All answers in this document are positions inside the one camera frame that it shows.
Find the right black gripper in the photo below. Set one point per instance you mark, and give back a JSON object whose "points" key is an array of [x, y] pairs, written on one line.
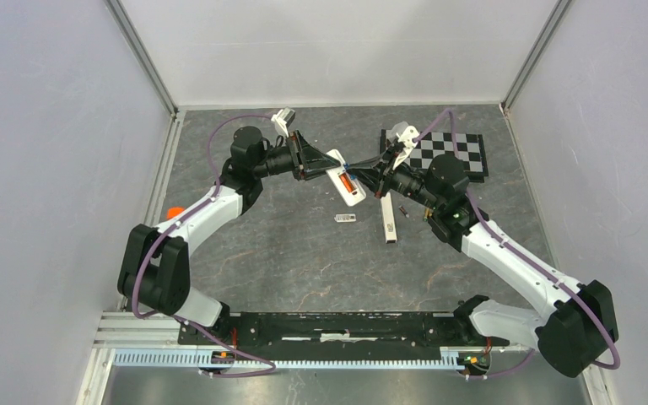
{"points": [[380, 184]]}

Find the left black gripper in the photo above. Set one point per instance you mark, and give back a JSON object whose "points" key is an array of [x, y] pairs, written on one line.
{"points": [[308, 162]]}

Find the white remote control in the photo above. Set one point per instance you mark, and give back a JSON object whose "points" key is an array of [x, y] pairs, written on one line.
{"points": [[334, 173]]}

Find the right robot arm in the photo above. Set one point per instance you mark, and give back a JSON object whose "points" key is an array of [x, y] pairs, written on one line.
{"points": [[571, 324]]}

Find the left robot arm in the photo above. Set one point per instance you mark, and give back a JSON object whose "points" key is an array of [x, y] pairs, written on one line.
{"points": [[155, 269]]}

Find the long white plastic bar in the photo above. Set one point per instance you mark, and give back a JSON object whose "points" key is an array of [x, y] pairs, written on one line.
{"points": [[388, 219]]}

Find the black white chessboard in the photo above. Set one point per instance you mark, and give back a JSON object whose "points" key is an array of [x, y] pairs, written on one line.
{"points": [[468, 148]]}

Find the orange tape roll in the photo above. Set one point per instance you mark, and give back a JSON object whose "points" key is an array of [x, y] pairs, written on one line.
{"points": [[174, 212]]}

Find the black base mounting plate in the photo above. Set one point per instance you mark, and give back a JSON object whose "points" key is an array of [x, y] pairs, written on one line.
{"points": [[364, 336]]}

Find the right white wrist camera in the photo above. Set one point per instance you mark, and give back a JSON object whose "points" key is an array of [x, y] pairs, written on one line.
{"points": [[404, 138]]}

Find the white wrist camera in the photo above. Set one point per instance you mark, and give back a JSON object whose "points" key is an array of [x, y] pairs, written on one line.
{"points": [[404, 138], [282, 120]]}

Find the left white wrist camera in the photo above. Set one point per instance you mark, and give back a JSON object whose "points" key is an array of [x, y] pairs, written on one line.
{"points": [[282, 120]]}

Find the slotted cable duct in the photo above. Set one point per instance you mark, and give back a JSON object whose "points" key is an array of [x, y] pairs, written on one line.
{"points": [[210, 359]]}

